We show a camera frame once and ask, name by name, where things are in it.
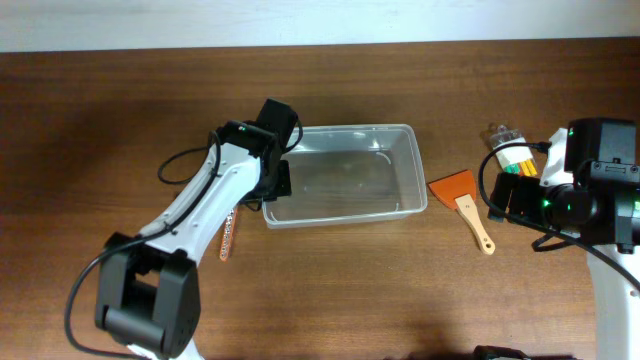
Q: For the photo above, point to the clear plastic storage container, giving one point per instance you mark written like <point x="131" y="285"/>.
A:
<point x="347" y="174"/>

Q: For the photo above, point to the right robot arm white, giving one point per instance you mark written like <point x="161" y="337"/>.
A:
<point x="587" y="197"/>

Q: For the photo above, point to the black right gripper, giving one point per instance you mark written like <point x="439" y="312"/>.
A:
<point x="517" y="206"/>

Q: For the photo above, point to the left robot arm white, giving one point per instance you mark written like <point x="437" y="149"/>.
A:
<point x="148" y="293"/>

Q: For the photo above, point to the orange scraper with wooden handle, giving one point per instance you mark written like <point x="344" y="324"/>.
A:
<point x="458" y="192"/>

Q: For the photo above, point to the clear case of screwdrivers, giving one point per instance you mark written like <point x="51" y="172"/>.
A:
<point x="515" y="160"/>

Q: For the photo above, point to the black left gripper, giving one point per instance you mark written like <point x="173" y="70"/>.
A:
<point x="285" y="184"/>

